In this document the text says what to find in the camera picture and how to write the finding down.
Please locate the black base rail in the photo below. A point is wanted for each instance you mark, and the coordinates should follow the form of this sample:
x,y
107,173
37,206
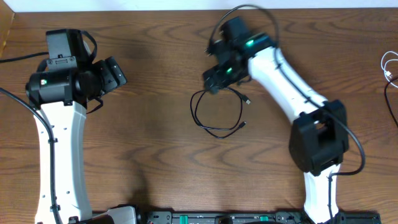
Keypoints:
x,y
170,216

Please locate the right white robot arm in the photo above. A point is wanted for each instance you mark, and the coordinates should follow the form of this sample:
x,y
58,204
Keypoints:
x,y
318,135

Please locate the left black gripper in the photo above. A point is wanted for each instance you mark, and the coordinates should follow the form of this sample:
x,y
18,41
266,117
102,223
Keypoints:
x,y
115,77

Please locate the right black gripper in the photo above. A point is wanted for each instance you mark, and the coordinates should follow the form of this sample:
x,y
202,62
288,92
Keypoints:
x,y
216,71

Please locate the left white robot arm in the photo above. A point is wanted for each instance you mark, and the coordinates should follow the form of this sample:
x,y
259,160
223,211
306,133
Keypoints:
x,y
58,93

